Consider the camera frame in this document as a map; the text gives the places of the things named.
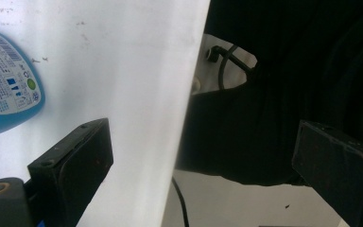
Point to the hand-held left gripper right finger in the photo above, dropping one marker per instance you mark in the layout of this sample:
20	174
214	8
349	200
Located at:
337	170

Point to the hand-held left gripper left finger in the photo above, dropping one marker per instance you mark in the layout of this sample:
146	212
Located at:
75	167

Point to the black curtain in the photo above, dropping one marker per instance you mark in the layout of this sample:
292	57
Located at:
296	94

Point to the blue bottle with white label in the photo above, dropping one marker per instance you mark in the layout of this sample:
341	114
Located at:
6	85

